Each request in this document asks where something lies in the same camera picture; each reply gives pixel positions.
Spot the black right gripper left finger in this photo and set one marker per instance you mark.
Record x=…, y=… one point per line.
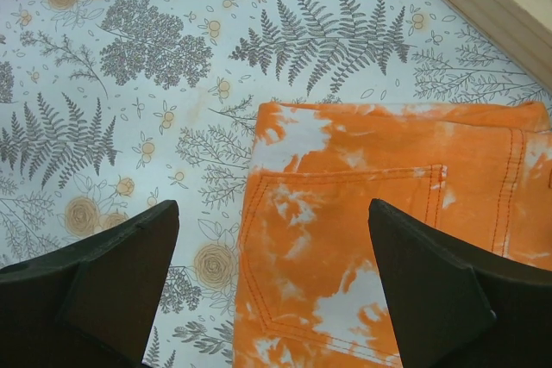
x=92, y=303

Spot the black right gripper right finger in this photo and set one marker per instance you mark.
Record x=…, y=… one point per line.
x=453, y=304

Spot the orange tie-dye shorts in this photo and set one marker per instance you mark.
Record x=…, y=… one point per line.
x=309, y=291

